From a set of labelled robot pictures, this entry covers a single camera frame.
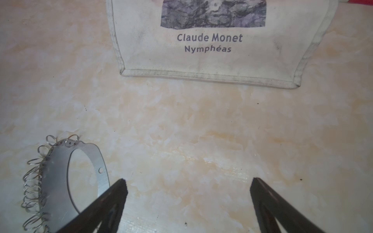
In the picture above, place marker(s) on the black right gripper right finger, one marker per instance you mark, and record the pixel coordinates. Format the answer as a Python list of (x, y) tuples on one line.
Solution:
[(270, 208)]

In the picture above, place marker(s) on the beige canvas tote bag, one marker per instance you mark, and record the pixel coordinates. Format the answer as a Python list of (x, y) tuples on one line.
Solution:
[(266, 43)]

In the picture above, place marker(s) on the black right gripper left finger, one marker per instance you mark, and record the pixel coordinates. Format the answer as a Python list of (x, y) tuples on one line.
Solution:
[(104, 214)]

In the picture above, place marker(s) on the metal key organizer plate with rings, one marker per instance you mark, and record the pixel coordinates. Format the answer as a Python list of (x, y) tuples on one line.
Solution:
[(46, 191)]

